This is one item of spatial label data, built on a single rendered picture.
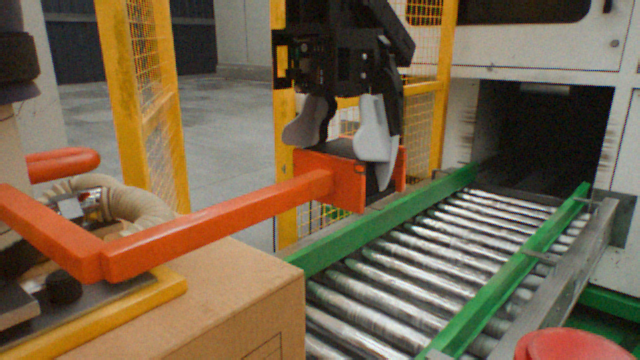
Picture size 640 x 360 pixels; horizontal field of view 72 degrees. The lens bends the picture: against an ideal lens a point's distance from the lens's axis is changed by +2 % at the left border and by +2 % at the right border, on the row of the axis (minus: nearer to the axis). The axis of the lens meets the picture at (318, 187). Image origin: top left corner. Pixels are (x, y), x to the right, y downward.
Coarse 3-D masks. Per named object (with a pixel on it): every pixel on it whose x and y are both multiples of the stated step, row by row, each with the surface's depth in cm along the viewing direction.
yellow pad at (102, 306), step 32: (64, 288) 40; (96, 288) 44; (128, 288) 44; (160, 288) 45; (32, 320) 39; (64, 320) 39; (96, 320) 40; (128, 320) 42; (0, 352) 36; (32, 352) 36; (64, 352) 38
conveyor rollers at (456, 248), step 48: (480, 192) 196; (384, 240) 148; (432, 240) 154; (480, 240) 152; (336, 288) 127; (384, 288) 127; (432, 288) 127; (528, 288) 126; (336, 336) 105; (384, 336) 107; (480, 336) 102
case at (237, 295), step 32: (128, 224) 64; (192, 256) 55; (224, 256) 55; (256, 256) 55; (32, 288) 48; (192, 288) 48; (224, 288) 48; (256, 288) 48; (288, 288) 50; (160, 320) 43; (192, 320) 42; (224, 320) 43; (256, 320) 47; (288, 320) 51; (96, 352) 38; (128, 352) 38; (160, 352) 38; (192, 352) 41; (224, 352) 44; (256, 352) 48; (288, 352) 52
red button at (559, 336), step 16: (528, 336) 27; (544, 336) 26; (560, 336) 27; (576, 336) 27; (592, 336) 27; (528, 352) 25; (544, 352) 25; (560, 352) 25; (576, 352) 25; (592, 352) 25; (608, 352) 25; (624, 352) 25
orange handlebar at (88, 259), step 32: (32, 160) 47; (64, 160) 46; (96, 160) 48; (0, 192) 36; (256, 192) 36; (288, 192) 37; (320, 192) 40; (32, 224) 30; (64, 224) 30; (160, 224) 30; (192, 224) 30; (224, 224) 32; (64, 256) 27; (96, 256) 26; (128, 256) 27; (160, 256) 28
